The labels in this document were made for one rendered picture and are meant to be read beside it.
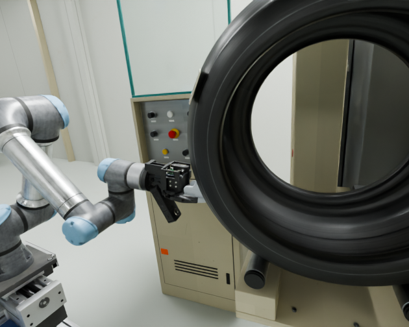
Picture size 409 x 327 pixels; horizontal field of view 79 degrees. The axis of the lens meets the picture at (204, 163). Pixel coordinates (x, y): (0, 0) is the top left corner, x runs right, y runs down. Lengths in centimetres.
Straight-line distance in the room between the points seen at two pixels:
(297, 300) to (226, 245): 78
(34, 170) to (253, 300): 61
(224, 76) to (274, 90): 268
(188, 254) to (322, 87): 116
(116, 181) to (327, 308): 60
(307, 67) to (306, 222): 43
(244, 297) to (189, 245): 93
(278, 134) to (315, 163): 235
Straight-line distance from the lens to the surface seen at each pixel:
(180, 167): 66
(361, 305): 73
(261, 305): 63
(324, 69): 79
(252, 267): 59
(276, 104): 312
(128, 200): 77
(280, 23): 43
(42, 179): 75
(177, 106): 130
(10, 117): 85
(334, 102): 80
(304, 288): 73
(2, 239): 112
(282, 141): 317
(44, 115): 91
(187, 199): 63
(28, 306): 108
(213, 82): 45
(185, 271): 166
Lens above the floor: 130
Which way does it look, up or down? 17 degrees down
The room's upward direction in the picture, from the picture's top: 5 degrees counter-clockwise
